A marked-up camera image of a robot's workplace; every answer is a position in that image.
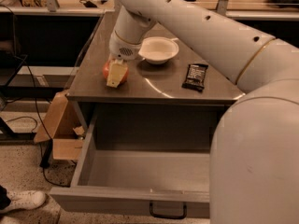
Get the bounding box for white sneaker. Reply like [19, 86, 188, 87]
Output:
[0, 190, 47, 214]

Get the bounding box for white bowl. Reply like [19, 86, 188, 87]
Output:
[138, 36, 179, 64]

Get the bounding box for grey counter cabinet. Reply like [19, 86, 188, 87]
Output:
[67, 13, 243, 127]

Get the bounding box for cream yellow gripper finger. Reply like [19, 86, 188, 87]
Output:
[107, 60, 128, 88]

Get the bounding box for grey open drawer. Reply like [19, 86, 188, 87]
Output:
[50, 104, 219, 217]

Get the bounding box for black snack bar wrapper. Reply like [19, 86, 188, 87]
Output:
[182, 63, 208, 92]

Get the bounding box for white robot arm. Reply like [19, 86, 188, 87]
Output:
[109, 0, 299, 224]

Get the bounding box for black floor cable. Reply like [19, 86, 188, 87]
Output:
[0, 3, 74, 188]

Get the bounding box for brown cardboard box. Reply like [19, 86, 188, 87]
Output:
[34, 91, 85, 161]

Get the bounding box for black drawer handle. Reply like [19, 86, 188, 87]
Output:
[149, 201, 188, 219]

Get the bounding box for red apple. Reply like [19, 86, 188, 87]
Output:
[102, 62, 129, 87]

